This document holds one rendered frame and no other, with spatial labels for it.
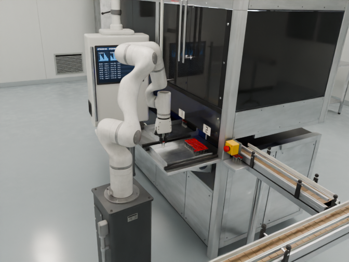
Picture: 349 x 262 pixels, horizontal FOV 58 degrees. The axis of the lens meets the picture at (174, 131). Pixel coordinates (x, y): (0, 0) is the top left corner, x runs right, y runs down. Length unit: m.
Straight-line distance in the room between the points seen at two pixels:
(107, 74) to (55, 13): 4.57
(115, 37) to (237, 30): 1.09
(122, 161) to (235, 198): 1.06
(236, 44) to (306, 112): 0.90
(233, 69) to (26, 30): 5.61
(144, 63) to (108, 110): 1.25
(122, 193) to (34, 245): 1.32
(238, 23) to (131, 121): 0.81
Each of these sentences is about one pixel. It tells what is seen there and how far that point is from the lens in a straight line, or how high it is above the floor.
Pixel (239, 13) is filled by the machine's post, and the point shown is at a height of 1.79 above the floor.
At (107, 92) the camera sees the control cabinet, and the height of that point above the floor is 1.10.
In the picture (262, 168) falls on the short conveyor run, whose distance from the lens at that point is 1.99.
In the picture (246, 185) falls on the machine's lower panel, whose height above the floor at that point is 0.61.
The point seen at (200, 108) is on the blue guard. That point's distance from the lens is 2.20.
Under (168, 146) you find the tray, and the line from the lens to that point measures 2.21.
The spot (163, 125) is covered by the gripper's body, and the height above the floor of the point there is 1.12.
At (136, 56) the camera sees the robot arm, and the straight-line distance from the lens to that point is 1.55.
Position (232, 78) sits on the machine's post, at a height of 1.43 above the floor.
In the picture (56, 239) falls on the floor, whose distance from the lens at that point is 2.87.
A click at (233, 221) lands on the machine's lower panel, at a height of 0.31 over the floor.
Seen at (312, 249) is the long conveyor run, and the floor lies 0.90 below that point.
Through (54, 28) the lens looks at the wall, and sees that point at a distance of 7.11.
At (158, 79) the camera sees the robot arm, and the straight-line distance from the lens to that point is 1.79.
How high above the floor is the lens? 1.88
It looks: 24 degrees down
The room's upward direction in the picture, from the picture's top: 2 degrees clockwise
